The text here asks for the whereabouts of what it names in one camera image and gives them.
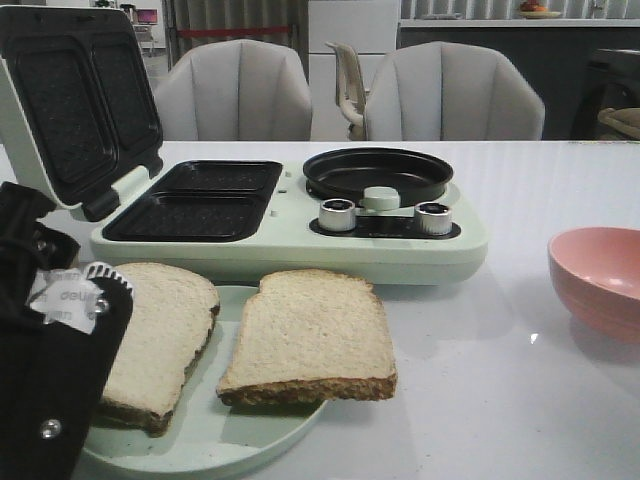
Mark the white bread slice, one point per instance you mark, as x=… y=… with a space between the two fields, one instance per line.
x=311 y=335
x=173 y=318

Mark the pink bowl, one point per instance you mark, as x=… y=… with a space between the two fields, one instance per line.
x=595 y=274

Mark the mint green sandwich maker lid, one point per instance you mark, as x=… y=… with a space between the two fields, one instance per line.
x=77 y=110

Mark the mint green breakfast maker base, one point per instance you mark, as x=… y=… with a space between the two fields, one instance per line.
x=238 y=220

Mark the left silver control knob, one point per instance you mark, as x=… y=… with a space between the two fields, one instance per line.
x=337 y=215

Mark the silver control knob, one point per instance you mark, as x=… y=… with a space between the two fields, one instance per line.
x=337 y=215
x=432 y=218

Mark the black round frying pan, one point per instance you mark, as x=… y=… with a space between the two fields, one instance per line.
x=346 y=173

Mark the right silver control knob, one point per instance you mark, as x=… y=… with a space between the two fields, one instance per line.
x=432 y=218

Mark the beige office chair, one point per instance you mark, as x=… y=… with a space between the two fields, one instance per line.
x=350 y=93

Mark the left grey upholstered chair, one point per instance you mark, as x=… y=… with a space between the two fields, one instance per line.
x=238 y=90

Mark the grey upholstered chair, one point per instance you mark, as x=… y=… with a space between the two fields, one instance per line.
x=238 y=90
x=442 y=91

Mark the right grey upholstered chair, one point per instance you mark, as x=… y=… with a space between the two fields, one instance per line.
x=442 y=91

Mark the white cabinet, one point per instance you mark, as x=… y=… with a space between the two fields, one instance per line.
x=370 y=27

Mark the mint green round plate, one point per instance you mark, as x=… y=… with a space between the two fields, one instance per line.
x=206 y=439

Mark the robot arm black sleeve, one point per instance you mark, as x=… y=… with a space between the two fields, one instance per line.
x=61 y=327

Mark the fruit bowl on counter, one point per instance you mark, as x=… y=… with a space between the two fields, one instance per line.
x=531 y=9

